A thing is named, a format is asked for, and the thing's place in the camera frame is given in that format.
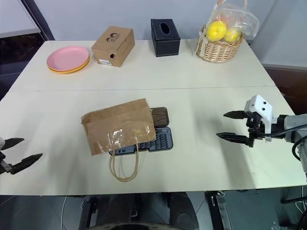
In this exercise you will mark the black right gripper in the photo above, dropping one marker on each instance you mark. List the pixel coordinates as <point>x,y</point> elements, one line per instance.
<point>256,129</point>

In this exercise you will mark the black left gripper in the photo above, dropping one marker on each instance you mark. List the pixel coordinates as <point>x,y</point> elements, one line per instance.
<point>4,165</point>

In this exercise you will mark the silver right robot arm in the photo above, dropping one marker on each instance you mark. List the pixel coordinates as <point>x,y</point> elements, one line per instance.
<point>293,130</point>

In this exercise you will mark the black metal table leg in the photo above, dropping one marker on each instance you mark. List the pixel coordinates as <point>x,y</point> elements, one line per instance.
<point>219,210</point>
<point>86,213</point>

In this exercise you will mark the small yellow fruit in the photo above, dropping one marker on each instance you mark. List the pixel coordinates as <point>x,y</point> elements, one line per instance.
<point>232,36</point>

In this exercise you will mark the yellow plate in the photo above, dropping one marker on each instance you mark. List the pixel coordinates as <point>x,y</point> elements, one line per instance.
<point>72,71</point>

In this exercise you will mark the large yellow fruit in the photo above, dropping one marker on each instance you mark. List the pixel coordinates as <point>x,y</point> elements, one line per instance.
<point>216,31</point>

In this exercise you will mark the dark rounded shape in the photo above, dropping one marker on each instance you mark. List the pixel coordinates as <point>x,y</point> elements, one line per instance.
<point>182,210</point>

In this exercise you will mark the brown paper bag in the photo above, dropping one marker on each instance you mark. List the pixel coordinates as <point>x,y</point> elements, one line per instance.
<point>117,124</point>

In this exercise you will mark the clear plastic bag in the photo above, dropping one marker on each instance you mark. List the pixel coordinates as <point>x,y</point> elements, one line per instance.
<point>247,21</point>

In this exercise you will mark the pink plate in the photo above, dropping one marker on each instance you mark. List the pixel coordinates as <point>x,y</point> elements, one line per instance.
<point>68,56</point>

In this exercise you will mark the black leather tissue box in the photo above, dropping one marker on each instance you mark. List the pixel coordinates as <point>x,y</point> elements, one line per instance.
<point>165,42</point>

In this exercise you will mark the brown cardboard box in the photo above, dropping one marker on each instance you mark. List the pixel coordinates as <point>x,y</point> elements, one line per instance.
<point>112,46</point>

